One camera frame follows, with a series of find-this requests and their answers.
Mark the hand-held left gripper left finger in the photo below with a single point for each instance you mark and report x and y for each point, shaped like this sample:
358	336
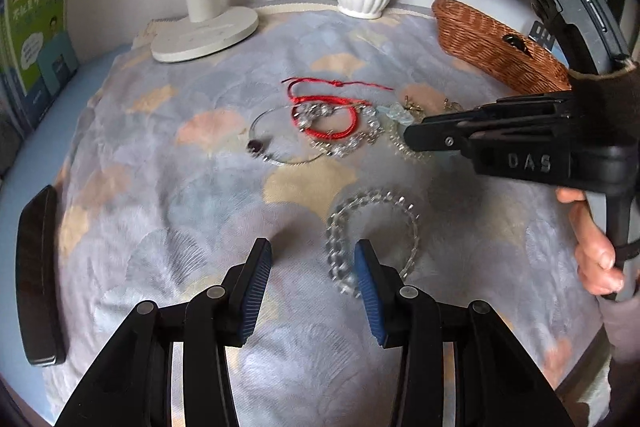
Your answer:
255	292

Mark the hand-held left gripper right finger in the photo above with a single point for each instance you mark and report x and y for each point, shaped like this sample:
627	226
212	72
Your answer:
367	292

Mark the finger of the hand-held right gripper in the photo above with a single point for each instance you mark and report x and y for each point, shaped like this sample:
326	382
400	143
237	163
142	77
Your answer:
520	106
435	136

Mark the person's right forearm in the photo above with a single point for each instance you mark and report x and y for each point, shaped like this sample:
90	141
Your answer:
625	337

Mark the small gold jewelry piece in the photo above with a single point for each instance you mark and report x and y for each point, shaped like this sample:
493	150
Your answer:
411	103

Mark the person's right hand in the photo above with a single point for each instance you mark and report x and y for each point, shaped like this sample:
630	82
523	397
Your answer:
592	247

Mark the light blue flower ornament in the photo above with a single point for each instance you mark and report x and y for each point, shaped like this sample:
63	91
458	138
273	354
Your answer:
397	113

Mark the small black clip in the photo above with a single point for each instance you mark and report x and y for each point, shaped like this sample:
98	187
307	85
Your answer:
515	42

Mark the brown wicker basket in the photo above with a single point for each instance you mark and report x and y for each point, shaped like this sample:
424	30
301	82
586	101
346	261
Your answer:
480	37

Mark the pastel leaf patterned blanket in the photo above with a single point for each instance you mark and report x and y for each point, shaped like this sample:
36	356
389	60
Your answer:
175	207

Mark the silver bangle with purple bead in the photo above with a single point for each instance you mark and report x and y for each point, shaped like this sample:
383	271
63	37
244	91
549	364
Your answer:
256	147

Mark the green and blue book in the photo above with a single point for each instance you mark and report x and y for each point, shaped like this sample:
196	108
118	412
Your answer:
40	37

